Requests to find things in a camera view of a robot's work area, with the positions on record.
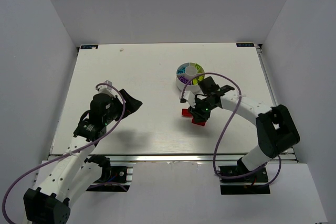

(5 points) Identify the red stepped lego brick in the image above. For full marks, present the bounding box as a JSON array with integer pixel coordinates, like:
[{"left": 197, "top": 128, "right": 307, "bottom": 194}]
[{"left": 192, "top": 120, "right": 206, "bottom": 126}]

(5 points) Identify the lime lego brick small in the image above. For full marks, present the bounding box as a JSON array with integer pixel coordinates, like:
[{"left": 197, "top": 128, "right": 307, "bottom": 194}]
[{"left": 192, "top": 75, "right": 204, "bottom": 86}]

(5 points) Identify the white round divided container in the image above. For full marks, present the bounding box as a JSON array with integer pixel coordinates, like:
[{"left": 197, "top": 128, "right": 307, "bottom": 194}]
[{"left": 175, "top": 62, "right": 205, "bottom": 93}]

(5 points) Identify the teal lego brick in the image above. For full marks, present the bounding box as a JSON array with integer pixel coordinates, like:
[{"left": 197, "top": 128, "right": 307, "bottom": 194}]
[{"left": 176, "top": 66, "right": 186, "bottom": 75}]

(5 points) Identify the lime lego plate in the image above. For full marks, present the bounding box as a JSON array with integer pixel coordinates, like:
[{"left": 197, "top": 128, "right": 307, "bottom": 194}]
[{"left": 194, "top": 63, "right": 204, "bottom": 72}]

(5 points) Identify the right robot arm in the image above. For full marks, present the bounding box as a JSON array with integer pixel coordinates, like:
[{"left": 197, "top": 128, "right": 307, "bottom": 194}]
[{"left": 180, "top": 77, "right": 300, "bottom": 180}]

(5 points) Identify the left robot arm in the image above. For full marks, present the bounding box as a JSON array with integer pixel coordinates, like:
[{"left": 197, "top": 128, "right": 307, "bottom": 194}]
[{"left": 23, "top": 88, "right": 142, "bottom": 223}]

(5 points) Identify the red flat lego brick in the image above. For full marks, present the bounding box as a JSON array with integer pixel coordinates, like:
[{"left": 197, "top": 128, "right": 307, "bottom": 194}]
[{"left": 181, "top": 109, "right": 193, "bottom": 118}]

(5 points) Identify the left corner label sticker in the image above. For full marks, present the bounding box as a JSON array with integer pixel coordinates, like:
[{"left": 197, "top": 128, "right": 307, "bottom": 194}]
[{"left": 80, "top": 45, "right": 99, "bottom": 50}]

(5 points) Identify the corner label sticker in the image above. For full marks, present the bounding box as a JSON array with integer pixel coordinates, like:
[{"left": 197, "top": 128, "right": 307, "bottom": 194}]
[
  {"left": 80, "top": 45, "right": 99, "bottom": 50},
  {"left": 236, "top": 42, "right": 255, "bottom": 47}
]

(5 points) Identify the right corner label sticker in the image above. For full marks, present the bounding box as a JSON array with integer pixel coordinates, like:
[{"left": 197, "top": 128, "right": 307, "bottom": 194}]
[{"left": 236, "top": 42, "right": 255, "bottom": 47}]

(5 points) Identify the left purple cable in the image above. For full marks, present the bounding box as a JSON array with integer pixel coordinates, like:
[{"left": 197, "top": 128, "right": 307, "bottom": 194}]
[{"left": 2, "top": 82, "right": 129, "bottom": 224}]

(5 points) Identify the purple cable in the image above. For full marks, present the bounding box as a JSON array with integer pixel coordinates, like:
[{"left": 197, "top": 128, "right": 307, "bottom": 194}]
[
  {"left": 2, "top": 82, "right": 129, "bottom": 224},
  {"left": 179, "top": 72, "right": 282, "bottom": 188}
]

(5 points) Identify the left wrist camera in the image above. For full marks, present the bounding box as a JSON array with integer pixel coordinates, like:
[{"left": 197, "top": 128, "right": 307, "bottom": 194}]
[{"left": 96, "top": 80, "right": 117, "bottom": 99}]

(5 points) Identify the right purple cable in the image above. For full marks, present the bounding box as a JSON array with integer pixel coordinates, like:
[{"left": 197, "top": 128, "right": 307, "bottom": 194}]
[{"left": 179, "top": 72, "right": 282, "bottom": 188}]

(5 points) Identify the aluminium frame rail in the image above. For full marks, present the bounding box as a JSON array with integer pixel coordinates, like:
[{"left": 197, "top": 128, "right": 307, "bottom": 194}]
[{"left": 47, "top": 150, "right": 297, "bottom": 162}]

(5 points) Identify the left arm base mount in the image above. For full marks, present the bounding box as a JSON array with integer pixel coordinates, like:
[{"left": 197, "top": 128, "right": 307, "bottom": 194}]
[{"left": 85, "top": 155, "right": 133, "bottom": 192}]

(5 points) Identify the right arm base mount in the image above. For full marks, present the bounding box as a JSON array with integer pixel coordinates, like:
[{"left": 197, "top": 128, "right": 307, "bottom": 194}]
[{"left": 216, "top": 164, "right": 270, "bottom": 195}]

